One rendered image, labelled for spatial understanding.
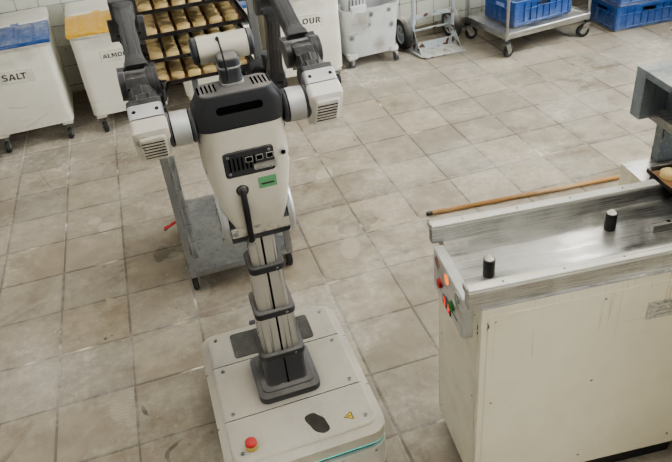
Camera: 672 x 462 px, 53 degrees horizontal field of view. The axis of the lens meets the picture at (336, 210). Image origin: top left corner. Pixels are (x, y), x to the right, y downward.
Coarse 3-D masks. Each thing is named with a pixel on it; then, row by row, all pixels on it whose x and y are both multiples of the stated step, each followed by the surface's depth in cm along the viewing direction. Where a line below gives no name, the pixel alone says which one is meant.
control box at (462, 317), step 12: (444, 252) 191; (444, 264) 186; (456, 276) 182; (444, 288) 189; (456, 288) 178; (456, 312) 182; (468, 312) 176; (456, 324) 184; (468, 324) 179; (468, 336) 181
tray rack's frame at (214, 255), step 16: (192, 80) 324; (192, 208) 350; (208, 208) 349; (192, 224) 338; (208, 224) 336; (208, 240) 325; (208, 256) 314; (224, 256) 313; (240, 256) 312; (208, 272) 307
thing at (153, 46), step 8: (232, 24) 277; (192, 32) 273; (200, 32) 272; (208, 32) 274; (216, 32) 270; (152, 40) 269; (168, 40) 267; (184, 40) 266; (152, 48) 261; (160, 48) 261; (168, 48) 260; (176, 48) 262; (184, 48) 258; (152, 56) 254; (160, 56) 255; (168, 56) 256
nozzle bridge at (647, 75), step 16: (656, 64) 202; (640, 80) 202; (656, 80) 195; (640, 96) 204; (656, 96) 204; (640, 112) 206; (656, 112) 205; (656, 128) 216; (656, 144) 218; (656, 160) 219
